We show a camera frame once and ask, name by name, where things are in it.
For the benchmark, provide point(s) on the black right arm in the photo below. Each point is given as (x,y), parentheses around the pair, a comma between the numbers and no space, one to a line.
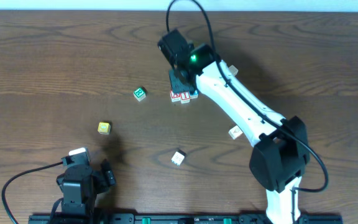
(277,161)

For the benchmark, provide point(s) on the plain white wooden block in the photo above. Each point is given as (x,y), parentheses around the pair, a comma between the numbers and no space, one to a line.
(178,157)

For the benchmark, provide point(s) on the yellow letter block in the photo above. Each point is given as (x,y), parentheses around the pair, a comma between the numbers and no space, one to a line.
(104,128)

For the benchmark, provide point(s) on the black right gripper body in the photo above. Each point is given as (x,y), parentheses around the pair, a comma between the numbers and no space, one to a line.
(179,81)

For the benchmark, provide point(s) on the blue number 2 block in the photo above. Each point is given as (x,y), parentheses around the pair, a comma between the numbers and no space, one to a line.
(194,95)

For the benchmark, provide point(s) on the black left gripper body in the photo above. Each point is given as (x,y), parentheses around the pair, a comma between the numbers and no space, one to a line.
(107,173)

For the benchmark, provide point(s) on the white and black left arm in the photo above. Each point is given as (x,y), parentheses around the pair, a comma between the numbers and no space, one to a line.
(76,211)

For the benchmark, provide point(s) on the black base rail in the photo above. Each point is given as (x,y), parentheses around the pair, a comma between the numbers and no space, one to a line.
(128,218)

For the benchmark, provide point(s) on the green letter R block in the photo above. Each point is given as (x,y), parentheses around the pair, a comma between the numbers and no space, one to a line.
(139,94)

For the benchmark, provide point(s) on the red letter I block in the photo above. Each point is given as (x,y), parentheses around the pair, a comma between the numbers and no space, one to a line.
(185,97)

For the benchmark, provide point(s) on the white block orange letter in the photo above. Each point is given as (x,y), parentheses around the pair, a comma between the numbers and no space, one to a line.
(235,132)

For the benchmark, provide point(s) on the red letter A block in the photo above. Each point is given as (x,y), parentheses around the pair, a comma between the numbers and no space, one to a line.
(175,96)

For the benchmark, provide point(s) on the white block blue side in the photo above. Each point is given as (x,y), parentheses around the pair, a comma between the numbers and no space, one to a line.
(233,70)

